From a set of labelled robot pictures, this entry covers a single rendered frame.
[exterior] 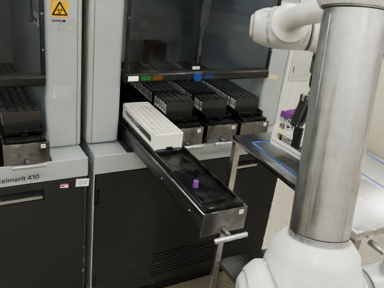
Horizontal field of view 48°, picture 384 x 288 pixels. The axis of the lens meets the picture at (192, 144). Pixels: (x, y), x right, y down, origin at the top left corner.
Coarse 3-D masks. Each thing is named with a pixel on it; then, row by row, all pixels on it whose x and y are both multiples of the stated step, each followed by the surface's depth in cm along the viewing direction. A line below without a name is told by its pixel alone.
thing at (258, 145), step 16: (240, 144) 150; (256, 144) 149; (272, 144) 150; (272, 160) 139; (288, 160) 140; (368, 160) 148; (288, 176) 130; (368, 176) 136; (368, 192) 126; (368, 208) 118; (368, 224) 111; (352, 240) 108; (240, 256) 178; (256, 256) 180; (240, 272) 170
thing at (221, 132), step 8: (200, 120) 167; (208, 120) 165; (216, 120) 166; (224, 120) 167; (232, 120) 168; (208, 128) 162; (216, 128) 164; (224, 128) 166; (232, 128) 168; (208, 136) 164; (216, 136) 166; (224, 136) 168; (232, 136) 170; (216, 144) 162; (224, 144) 164
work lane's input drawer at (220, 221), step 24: (120, 120) 158; (144, 144) 141; (168, 168) 126; (192, 168) 131; (168, 192) 125; (192, 192) 115; (216, 192) 120; (192, 216) 114; (216, 216) 110; (240, 216) 115; (216, 240) 108
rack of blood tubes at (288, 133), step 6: (276, 126) 141; (276, 132) 141; (282, 132) 138; (288, 132) 138; (276, 138) 141; (288, 138) 143; (276, 144) 142; (282, 144) 139; (288, 144) 140; (300, 144) 132; (288, 150) 137; (294, 150) 135; (300, 150) 136; (294, 156) 135; (300, 156) 133
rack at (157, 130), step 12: (132, 108) 154; (144, 108) 155; (132, 120) 154; (144, 120) 146; (156, 120) 146; (168, 120) 147; (144, 132) 150; (156, 132) 137; (168, 132) 139; (180, 132) 139; (156, 144) 135; (168, 144) 137; (180, 144) 140
